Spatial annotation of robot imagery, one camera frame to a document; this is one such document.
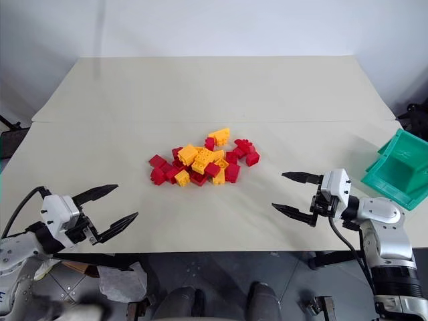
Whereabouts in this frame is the black tripod stand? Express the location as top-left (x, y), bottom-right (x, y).
top-left (395, 102), bottom-right (428, 135)

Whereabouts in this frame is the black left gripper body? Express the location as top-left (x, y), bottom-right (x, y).
top-left (64, 209), bottom-right (98, 245)

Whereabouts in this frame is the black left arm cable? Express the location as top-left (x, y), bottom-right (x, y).
top-left (0, 186), bottom-right (53, 240)

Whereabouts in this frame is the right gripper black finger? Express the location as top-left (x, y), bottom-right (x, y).
top-left (271, 202), bottom-right (318, 229)
top-left (281, 171), bottom-right (324, 185)

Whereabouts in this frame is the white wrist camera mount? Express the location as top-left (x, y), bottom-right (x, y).
top-left (319, 168), bottom-right (351, 222)
top-left (39, 195), bottom-right (81, 251)

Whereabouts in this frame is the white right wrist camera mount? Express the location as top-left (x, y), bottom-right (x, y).
top-left (319, 168), bottom-right (351, 222)

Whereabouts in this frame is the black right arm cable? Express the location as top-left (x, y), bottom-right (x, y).
top-left (328, 213), bottom-right (377, 302)

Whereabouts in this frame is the brown cardboard piece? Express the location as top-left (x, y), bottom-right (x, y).
top-left (61, 260), bottom-right (101, 279)

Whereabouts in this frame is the black stand leg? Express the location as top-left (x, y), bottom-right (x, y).
top-left (0, 114), bottom-right (22, 132)

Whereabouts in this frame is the grey plastic bag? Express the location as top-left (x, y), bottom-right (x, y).
top-left (98, 261), bottom-right (148, 304)

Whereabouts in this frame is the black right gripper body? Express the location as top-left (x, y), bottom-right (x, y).
top-left (309, 183), bottom-right (337, 229)

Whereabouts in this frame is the green plastic bin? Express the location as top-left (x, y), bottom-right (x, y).
top-left (360, 128), bottom-right (428, 211)

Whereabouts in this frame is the dark rounded shape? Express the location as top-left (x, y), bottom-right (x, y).
top-left (155, 285), bottom-right (205, 321)
top-left (248, 282), bottom-right (282, 321)

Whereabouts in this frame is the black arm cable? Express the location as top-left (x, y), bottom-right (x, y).
top-left (0, 186), bottom-right (53, 240)
top-left (328, 213), bottom-right (377, 302)

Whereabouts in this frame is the black table frame bar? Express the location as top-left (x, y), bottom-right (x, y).
top-left (308, 249), bottom-right (362, 271)

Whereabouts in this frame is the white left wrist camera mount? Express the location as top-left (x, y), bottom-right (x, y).
top-left (39, 195), bottom-right (81, 251)

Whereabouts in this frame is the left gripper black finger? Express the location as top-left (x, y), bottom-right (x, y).
top-left (89, 211), bottom-right (139, 246)
top-left (71, 183), bottom-right (120, 208)

